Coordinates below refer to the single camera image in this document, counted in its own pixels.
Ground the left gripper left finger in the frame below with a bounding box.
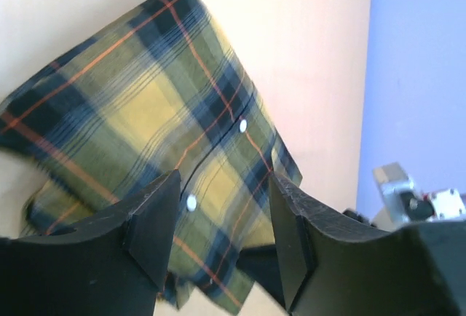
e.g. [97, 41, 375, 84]
[1, 170, 181, 315]

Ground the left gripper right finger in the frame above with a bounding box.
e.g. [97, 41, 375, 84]
[269, 173, 465, 316]

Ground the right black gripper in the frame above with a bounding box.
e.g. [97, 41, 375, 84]
[343, 209, 377, 229]

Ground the yellow plaid long sleeve shirt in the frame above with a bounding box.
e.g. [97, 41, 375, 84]
[1, 0, 302, 315]

